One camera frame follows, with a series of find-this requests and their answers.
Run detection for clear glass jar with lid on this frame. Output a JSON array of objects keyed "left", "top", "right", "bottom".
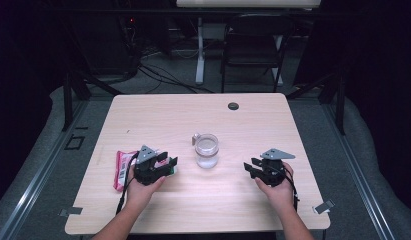
[{"left": 191, "top": 133, "right": 220, "bottom": 169}]

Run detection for person's left hand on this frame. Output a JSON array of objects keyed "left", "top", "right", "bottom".
[{"left": 125, "top": 165, "right": 167, "bottom": 210}]

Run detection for grey box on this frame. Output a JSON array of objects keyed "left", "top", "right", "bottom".
[{"left": 202, "top": 23, "right": 227, "bottom": 41}]

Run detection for black folding chair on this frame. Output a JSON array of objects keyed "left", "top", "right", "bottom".
[{"left": 220, "top": 13, "right": 296, "bottom": 94}]

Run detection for white desk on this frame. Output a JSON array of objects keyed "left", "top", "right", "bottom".
[{"left": 176, "top": 0, "right": 322, "bottom": 87}]

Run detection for black metal stand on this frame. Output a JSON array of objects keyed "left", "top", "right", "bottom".
[
  {"left": 61, "top": 71, "right": 124, "bottom": 133},
  {"left": 286, "top": 71, "right": 347, "bottom": 136}
]

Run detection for black floor cables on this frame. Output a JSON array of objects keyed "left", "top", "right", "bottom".
[{"left": 137, "top": 63, "right": 215, "bottom": 95}]

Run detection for red and white pouch bag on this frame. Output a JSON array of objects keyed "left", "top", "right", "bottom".
[{"left": 113, "top": 150, "right": 177, "bottom": 193}]

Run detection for right hand-held gripper cable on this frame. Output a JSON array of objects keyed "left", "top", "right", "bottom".
[{"left": 272, "top": 163, "right": 300, "bottom": 213}]

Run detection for person's right hand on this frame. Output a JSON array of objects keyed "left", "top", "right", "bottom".
[{"left": 253, "top": 162, "right": 296, "bottom": 214}]

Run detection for aluminium floor rail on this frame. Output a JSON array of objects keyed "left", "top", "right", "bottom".
[
  {"left": 321, "top": 99, "right": 397, "bottom": 240},
  {"left": 0, "top": 99, "right": 91, "bottom": 240}
]

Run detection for grey tape piece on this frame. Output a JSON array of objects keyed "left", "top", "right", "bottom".
[
  {"left": 58, "top": 206, "right": 84, "bottom": 218},
  {"left": 312, "top": 199, "right": 336, "bottom": 215}
]

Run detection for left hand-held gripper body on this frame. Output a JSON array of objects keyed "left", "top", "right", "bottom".
[{"left": 133, "top": 144, "right": 169, "bottom": 187}]

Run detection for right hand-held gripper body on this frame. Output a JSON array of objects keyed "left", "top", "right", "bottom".
[{"left": 258, "top": 148, "right": 296, "bottom": 187}]

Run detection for dark equipment with red light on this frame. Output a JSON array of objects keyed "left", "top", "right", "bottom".
[{"left": 59, "top": 0, "right": 142, "bottom": 77}]

